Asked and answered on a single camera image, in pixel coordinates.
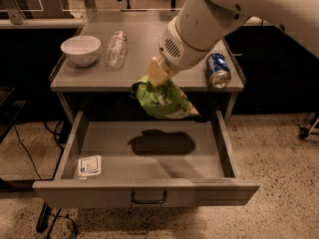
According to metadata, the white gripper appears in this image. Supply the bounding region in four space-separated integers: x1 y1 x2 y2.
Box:
148 18 207 88

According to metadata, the green rice chip bag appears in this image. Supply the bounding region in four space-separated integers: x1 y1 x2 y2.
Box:
131 76 199 120

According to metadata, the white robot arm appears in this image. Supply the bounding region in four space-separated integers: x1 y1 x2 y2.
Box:
149 0 319 87

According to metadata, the open grey top drawer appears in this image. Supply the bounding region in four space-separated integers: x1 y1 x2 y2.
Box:
33 111 259 208

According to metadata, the clear plastic bottle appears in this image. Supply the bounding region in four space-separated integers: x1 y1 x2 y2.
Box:
105 31 128 68

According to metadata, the blue pepsi can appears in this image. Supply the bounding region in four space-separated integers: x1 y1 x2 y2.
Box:
205 53 231 89

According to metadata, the grey metal cabinet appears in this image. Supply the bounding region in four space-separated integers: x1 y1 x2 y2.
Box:
50 10 245 120

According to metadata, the white ceramic bowl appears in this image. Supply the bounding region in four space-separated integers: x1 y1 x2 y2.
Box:
61 35 101 67

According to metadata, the white tag card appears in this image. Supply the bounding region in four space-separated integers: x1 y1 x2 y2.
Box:
78 155 102 177

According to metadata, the black side table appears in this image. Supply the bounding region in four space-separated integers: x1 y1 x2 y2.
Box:
0 87 26 143

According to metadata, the white horizontal rail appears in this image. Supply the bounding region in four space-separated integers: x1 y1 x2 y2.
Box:
0 19 86 29

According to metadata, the black drawer handle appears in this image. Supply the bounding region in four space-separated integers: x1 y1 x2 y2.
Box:
131 191 167 205

